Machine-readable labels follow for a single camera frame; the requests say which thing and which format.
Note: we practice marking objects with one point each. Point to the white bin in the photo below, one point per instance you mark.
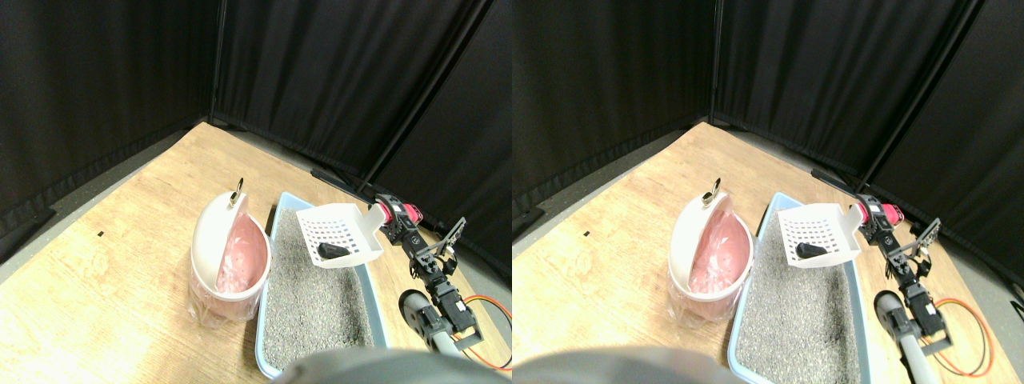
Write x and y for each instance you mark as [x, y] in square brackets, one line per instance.
[690, 240]
[210, 240]

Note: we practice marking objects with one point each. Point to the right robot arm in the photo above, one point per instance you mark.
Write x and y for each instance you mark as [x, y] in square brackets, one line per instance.
[888, 308]
[412, 308]

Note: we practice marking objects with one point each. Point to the black curtain stand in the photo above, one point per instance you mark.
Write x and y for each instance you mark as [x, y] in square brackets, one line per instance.
[920, 88]
[424, 92]
[218, 56]
[716, 56]

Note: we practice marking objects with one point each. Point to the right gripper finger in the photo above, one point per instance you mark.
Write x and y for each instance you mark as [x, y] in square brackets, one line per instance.
[872, 214]
[390, 214]

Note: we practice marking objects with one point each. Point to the blue litter tray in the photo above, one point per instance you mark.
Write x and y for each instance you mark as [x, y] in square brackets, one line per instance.
[312, 320]
[792, 328]

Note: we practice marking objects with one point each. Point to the black lump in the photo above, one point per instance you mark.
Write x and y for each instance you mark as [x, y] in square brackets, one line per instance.
[332, 251]
[811, 250]

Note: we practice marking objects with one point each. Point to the black bracket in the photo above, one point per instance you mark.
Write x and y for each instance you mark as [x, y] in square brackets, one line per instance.
[928, 238]
[452, 238]

